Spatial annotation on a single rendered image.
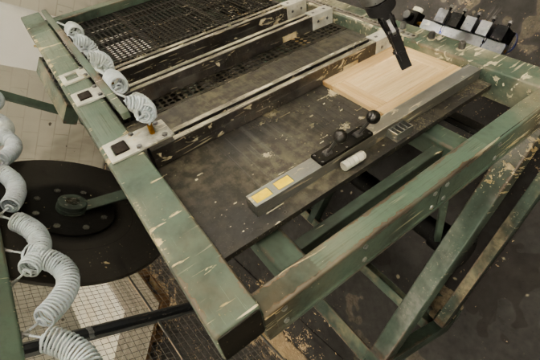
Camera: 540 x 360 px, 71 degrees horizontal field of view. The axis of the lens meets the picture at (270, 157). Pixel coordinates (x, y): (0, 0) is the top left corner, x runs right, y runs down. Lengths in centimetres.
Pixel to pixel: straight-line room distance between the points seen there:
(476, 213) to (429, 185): 62
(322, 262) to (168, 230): 35
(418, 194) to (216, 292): 53
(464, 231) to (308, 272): 91
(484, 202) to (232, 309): 110
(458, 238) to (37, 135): 573
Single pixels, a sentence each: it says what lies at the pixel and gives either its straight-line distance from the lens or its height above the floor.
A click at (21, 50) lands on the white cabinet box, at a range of 469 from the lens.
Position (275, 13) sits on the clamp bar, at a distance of 196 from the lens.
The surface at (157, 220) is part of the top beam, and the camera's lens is 93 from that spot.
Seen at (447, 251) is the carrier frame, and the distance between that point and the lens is 167.
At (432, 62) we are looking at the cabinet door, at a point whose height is 92.
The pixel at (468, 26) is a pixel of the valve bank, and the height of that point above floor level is 76.
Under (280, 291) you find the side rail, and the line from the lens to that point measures 82.
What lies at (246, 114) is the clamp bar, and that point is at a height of 151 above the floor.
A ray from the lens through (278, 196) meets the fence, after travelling 100.
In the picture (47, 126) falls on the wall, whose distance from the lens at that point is 638.
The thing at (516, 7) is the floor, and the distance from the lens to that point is 256.
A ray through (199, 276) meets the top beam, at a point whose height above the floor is 189.
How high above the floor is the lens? 232
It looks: 43 degrees down
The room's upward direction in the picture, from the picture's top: 86 degrees counter-clockwise
